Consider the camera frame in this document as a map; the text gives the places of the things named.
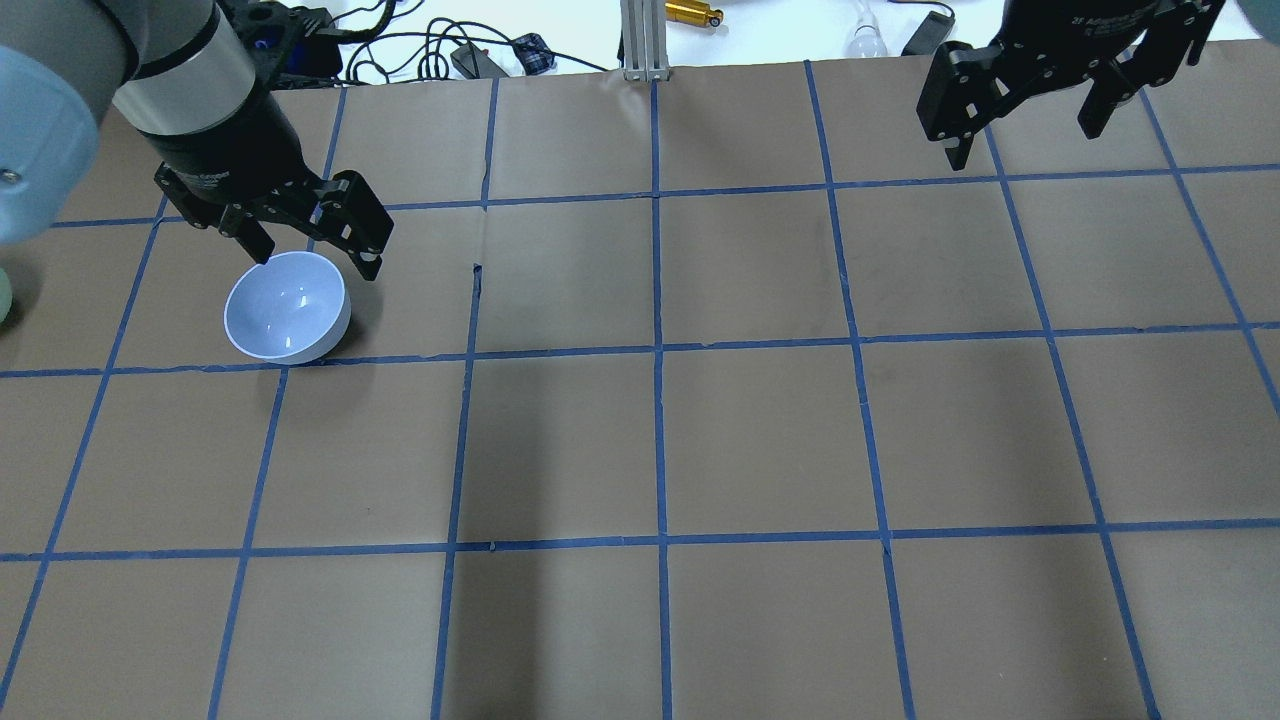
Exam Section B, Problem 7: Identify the black electronics box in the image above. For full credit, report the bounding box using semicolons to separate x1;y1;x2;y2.
218;1;342;91

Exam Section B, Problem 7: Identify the gold cylindrical part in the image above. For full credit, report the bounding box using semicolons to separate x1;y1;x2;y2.
664;0;724;28

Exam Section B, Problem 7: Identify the black tangled cable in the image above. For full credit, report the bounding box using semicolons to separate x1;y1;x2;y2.
325;0;611;85

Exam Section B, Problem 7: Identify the black flat device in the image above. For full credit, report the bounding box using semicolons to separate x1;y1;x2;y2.
900;12;955;56

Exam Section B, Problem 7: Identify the white light bulb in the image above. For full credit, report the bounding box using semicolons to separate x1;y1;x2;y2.
845;1;888;59

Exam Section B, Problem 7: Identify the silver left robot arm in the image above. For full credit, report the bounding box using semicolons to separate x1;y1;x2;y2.
1;1;394;281

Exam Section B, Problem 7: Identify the blue bowl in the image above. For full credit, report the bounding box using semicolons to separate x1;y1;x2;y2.
223;251;351;366

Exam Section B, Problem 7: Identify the green bowl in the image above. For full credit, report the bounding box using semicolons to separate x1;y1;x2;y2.
0;268;15;325

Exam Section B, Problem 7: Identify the black power adapter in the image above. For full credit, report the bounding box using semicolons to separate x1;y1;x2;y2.
449;42;509;79

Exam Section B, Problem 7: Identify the aluminium extrusion post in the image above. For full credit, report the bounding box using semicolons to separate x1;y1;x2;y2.
620;0;671;82

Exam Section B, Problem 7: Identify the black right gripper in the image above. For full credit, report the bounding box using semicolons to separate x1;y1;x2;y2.
916;1;1226;172

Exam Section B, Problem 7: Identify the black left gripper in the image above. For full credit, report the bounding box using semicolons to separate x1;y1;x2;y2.
142;85;396;282

